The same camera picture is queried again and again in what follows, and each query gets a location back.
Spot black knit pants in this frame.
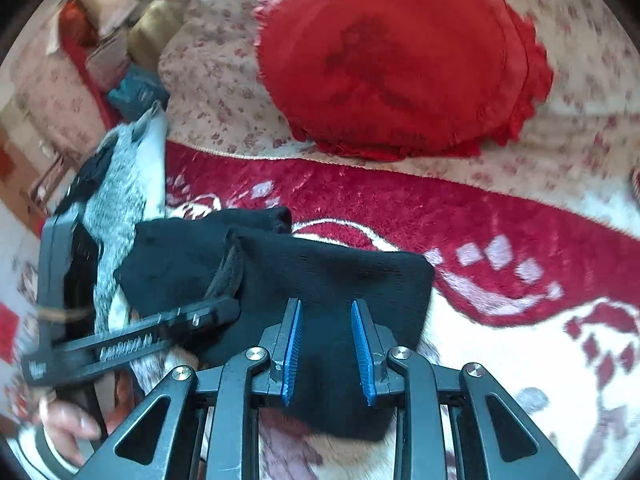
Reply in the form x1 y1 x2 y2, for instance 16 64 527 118
114 207 434 441

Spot person's left hand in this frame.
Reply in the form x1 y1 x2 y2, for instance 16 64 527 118
39 396 102 466

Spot grey fleece-lined white jacket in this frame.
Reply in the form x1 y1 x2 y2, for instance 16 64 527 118
66 103 168 334

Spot black garment on jacket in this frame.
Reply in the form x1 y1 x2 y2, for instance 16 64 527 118
54 143 115 216

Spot teal box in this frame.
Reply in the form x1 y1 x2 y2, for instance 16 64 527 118
106 63 169 122

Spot floral beige pillow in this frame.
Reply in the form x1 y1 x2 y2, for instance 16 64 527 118
158 0 639 230

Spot red heart-shaped ruffled pillow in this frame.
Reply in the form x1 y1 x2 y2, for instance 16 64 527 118
255 0 553 162

